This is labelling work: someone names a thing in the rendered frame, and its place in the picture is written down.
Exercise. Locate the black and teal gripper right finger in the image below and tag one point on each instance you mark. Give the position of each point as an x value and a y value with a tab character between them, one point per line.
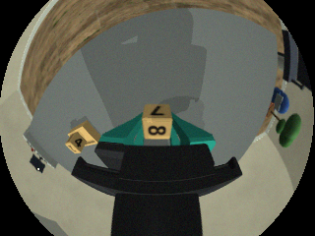
189	134

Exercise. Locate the tan wooden number cube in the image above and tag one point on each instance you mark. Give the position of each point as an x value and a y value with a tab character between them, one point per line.
157	121
76	143

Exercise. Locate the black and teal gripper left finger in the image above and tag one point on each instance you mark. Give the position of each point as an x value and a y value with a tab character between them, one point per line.
126	133

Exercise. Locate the tan wooden tray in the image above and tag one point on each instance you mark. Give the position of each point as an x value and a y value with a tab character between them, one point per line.
88	132

